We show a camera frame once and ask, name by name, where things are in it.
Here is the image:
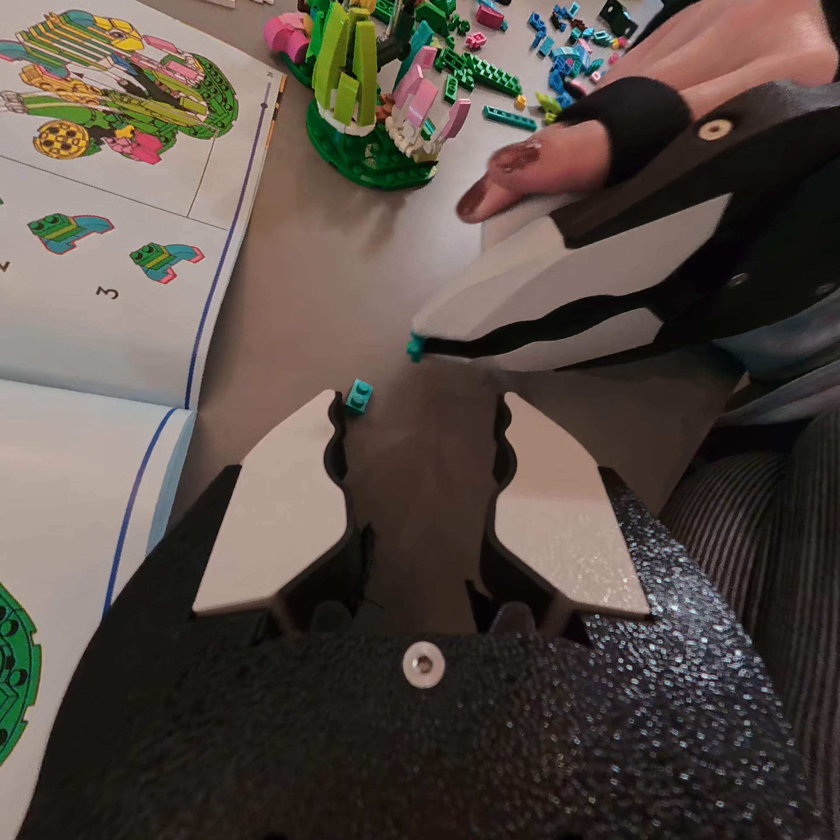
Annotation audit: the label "brick instruction booklet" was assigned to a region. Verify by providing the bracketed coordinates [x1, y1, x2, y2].
[0, 0, 287, 840]

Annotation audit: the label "green brick flower model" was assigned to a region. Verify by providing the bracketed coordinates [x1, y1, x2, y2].
[262, 0, 473, 191]

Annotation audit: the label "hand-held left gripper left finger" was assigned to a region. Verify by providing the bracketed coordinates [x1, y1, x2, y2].
[192, 390, 361, 631]

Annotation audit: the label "light blue cloth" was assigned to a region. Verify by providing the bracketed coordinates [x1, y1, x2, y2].
[715, 303, 840, 424]

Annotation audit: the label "pile of mixed coloured bricks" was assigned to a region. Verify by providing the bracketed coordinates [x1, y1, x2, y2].
[525, 0, 641, 114]

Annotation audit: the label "long dark teal plate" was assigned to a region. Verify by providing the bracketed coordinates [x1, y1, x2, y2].
[483, 105, 538, 131]

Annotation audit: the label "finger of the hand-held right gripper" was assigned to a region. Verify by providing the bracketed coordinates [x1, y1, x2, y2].
[423, 292, 665, 373]
[412, 193, 732, 345]

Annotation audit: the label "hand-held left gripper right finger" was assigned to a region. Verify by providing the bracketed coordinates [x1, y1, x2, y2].
[482, 392, 652, 632]

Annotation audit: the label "person's striped trousers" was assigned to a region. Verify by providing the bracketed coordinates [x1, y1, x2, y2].
[658, 407, 840, 811]

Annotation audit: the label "pile of green bricks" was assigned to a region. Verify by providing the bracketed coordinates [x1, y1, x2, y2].
[407, 0, 526, 106]

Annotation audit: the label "person's right hand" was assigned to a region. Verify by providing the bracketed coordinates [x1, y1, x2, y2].
[456, 0, 840, 224]

